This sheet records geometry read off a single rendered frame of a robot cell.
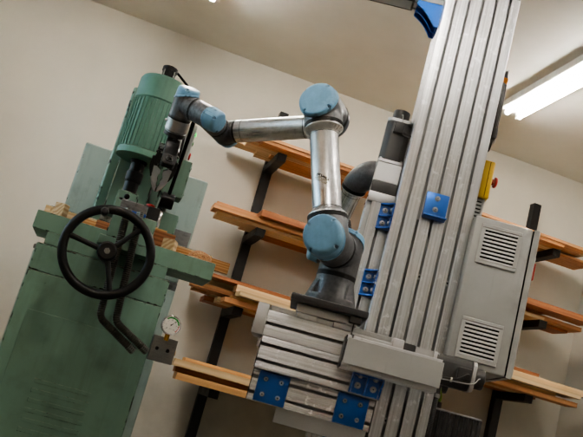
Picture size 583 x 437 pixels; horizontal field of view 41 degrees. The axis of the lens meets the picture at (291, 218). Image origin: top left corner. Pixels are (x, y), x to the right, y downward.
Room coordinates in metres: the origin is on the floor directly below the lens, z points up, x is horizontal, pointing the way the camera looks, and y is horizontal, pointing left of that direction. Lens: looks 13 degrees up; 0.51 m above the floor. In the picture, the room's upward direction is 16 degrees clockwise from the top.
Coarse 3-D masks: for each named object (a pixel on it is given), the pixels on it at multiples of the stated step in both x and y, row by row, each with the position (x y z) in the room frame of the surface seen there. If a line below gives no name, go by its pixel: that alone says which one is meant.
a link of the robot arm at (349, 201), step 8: (360, 168) 2.73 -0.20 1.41; (368, 168) 2.71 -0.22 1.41; (352, 176) 2.74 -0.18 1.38; (360, 176) 2.72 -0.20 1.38; (368, 176) 2.71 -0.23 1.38; (344, 184) 2.77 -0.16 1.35; (352, 184) 2.75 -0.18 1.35; (360, 184) 2.74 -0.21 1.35; (368, 184) 2.73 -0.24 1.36; (344, 192) 2.80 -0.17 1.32; (352, 192) 2.77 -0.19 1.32; (360, 192) 2.77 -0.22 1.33; (344, 200) 2.81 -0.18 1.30; (352, 200) 2.80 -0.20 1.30; (344, 208) 2.83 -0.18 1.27; (352, 208) 2.83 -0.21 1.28; (312, 256) 2.98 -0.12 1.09
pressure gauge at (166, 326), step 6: (168, 318) 2.50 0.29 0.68; (174, 318) 2.50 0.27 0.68; (162, 324) 2.49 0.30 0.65; (168, 324) 2.50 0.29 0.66; (174, 324) 2.50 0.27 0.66; (180, 324) 2.50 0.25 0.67; (162, 330) 2.51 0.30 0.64; (168, 330) 2.50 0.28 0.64; (174, 330) 2.50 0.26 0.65; (168, 336) 2.52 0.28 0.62
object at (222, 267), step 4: (84, 220) 2.64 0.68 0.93; (88, 220) 2.64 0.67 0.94; (88, 224) 2.65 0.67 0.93; (92, 224) 2.65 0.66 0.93; (180, 248) 2.71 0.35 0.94; (180, 252) 2.71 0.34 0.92; (184, 252) 2.71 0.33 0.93; (188, 252) 2.71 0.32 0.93; (212, 260) 2.73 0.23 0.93; (216, 260) 2.73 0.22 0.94; (216, 264) 2.74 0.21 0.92; (220, 264) 2.74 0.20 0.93; (224, 264) 2.74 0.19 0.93; (228, 264) 2.74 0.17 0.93; (216, 268) 2.74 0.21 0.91; (220, 268) 2.74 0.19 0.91; (224, 268) 2.74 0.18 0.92; (228, 268) 2.74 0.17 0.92; (220, 272) 2.75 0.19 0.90; (224, 272) 2.74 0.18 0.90
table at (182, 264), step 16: (48, 224) 2.47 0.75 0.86; (64, 224) 2.48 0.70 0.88; (80, 224) 2.49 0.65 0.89; (96, 240) 2.50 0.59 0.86; (112, 240) 2.42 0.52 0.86; (144, 256) 2.44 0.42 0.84; (160, 256) 2.54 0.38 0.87; (176, 256) 2.55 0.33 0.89; (176, 272) 2.61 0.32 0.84; (192, 272) 2.57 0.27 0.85; (208, 272) 2.58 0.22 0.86
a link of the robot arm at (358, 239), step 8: (352, 232) 2.20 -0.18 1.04; (360, 240) 2.22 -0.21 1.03; (360, 248) 2.23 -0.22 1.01; (352, 256) 2.18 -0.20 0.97; (360, 256) 2.24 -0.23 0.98; (320, 264) 2.24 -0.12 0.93; (344, 264) 2.19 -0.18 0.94; (352, 264) 2.21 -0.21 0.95; (344, 272) 2.21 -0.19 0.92; (352, 272) 2.22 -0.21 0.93
